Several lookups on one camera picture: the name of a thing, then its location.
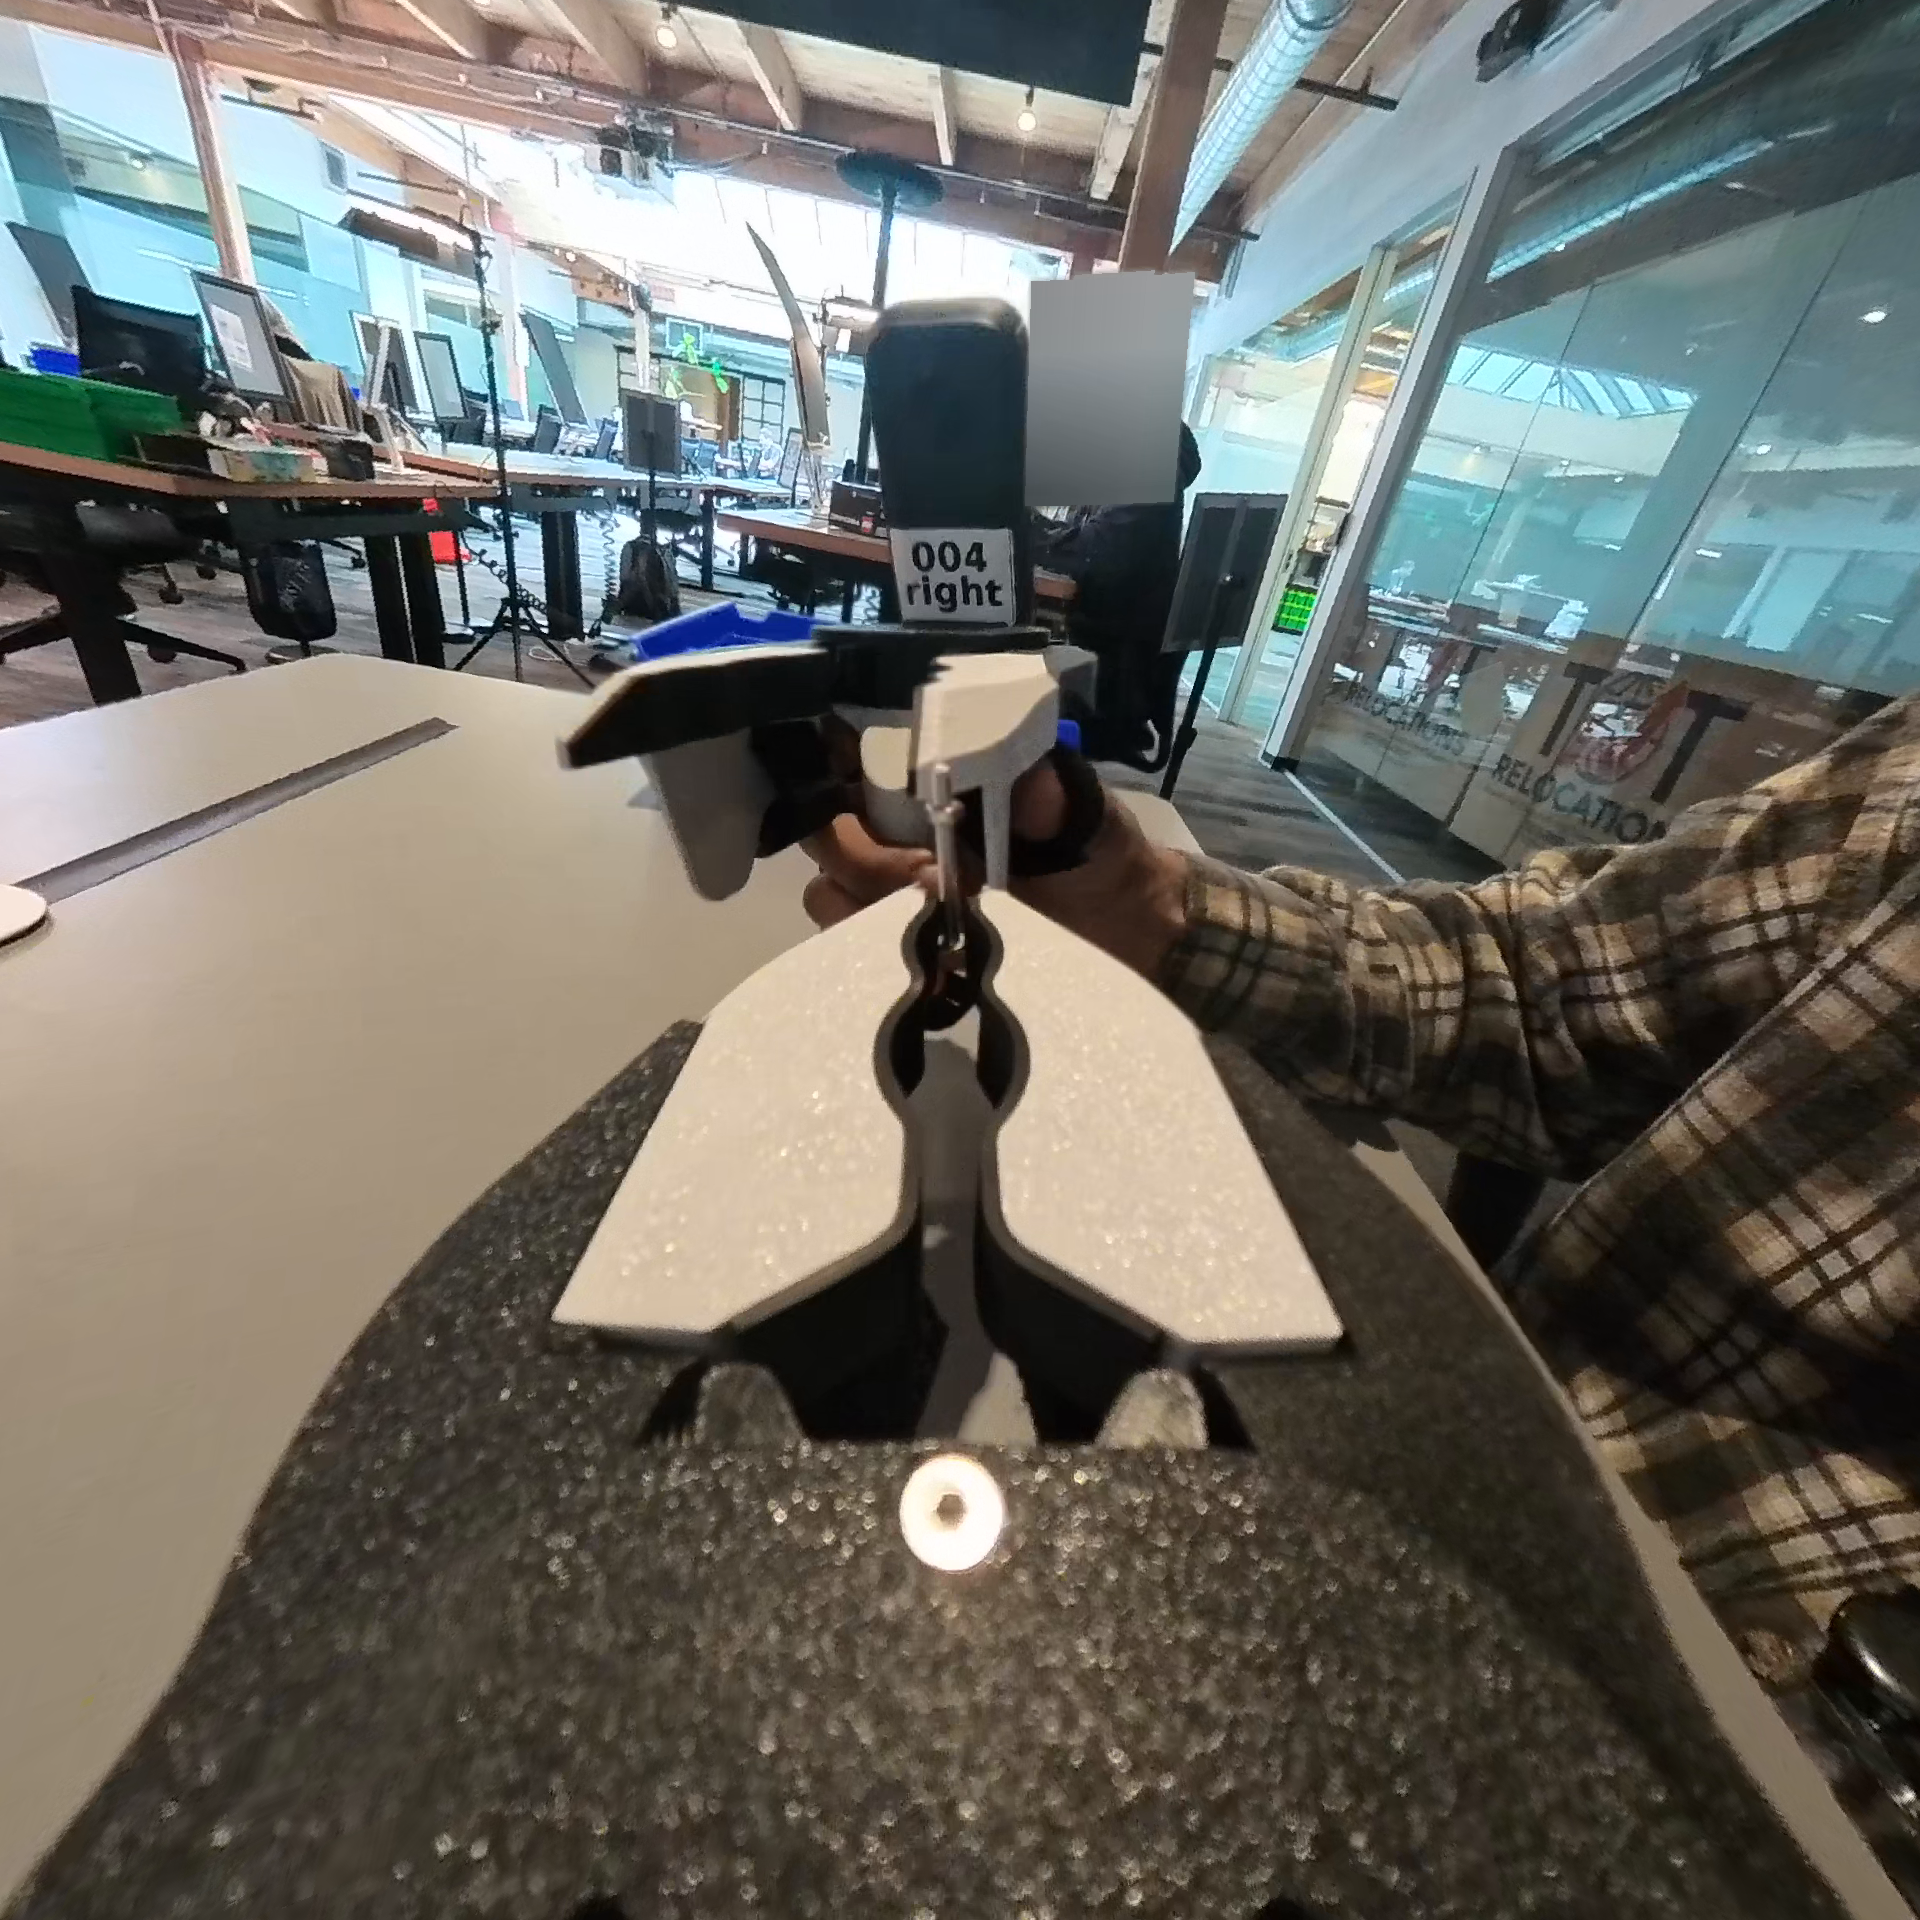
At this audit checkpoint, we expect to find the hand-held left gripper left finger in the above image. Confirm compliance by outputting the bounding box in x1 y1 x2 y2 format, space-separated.
551 893 937 1343

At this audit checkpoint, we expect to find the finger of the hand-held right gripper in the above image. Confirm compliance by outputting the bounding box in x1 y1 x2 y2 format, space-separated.
918 660 1058 890
564 649 838 901

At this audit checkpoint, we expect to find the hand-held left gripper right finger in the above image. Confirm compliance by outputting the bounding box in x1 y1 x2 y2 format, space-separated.
974 893 1350 1353

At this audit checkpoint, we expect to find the person's right forearm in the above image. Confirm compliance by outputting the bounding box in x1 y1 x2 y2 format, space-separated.
1160 696 1920 1192

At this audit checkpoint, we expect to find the person's right hand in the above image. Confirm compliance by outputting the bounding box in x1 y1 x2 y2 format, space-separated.
799 744 1201 986

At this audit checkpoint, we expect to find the curved banner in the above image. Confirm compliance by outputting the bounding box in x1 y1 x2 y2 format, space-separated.
743 217 838 497

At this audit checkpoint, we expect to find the blue plastic bin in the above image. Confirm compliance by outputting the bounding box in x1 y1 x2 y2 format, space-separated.
627 605 1085 758

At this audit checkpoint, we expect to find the wooden office desk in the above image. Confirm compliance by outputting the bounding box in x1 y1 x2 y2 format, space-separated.
0 431 500 709
718 509 1085 621

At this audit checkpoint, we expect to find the black panel on stand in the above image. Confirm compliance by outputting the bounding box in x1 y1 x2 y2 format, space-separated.
1160 486 1288 800

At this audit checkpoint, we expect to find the black tripod light stand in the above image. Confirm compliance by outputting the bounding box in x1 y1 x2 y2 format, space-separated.
446 230 601 696

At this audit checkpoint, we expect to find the black backpack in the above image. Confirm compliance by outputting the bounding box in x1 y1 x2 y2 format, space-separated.
247 536 331 652

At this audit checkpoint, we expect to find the person's plaid shirt torso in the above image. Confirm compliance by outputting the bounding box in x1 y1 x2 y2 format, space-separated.
1500 1033 1920 1699

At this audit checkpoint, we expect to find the black office chair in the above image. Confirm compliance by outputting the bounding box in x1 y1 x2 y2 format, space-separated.
0 500 247 709

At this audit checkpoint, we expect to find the monitor with white sheet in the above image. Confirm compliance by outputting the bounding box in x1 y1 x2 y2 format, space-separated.
190 268 292 408

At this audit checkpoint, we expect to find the dark computer monitor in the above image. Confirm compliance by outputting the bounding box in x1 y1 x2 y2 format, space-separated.
72 279 206 396

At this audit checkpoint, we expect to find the green plastic crate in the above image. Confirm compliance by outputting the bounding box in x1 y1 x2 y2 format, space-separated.
0 365 137 461

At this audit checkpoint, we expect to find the black object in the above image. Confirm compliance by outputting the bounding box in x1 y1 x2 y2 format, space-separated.
1804 1588 1920 1840

